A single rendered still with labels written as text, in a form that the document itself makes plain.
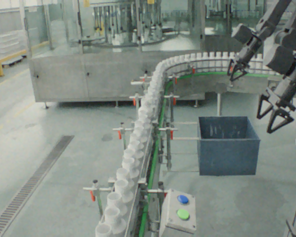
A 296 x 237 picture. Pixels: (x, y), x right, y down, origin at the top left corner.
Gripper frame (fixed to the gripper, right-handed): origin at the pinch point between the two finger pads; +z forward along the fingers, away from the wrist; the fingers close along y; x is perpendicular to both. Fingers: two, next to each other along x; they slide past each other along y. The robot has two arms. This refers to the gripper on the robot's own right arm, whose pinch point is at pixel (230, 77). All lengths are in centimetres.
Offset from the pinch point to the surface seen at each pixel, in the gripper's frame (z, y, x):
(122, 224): 34, 72, -17
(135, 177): 35, 50, -18
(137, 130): 32.3, 26.4, -22.8
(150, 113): 33.3, 2.8, -20.0
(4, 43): 367, -676, -460
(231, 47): 11, -492, 92
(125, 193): 33, 62, -19
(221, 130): 35, -40, 26
